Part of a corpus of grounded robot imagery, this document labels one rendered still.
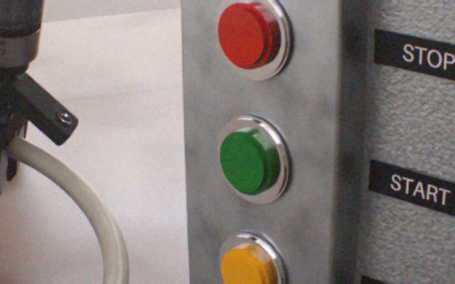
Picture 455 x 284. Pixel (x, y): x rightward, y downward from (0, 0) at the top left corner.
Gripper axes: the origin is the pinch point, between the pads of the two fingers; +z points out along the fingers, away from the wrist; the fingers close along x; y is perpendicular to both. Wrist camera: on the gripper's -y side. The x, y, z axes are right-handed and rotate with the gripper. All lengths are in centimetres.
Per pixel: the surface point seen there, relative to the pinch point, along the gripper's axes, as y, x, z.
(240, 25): -32, 57, -58
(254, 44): -33, 58, -58
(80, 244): 33, -167, 155
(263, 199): -35, 58, -52
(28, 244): 54, -160, 160
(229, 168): -33, 58, -53
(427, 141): -40, 59, -57
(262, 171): -35, 59, -54
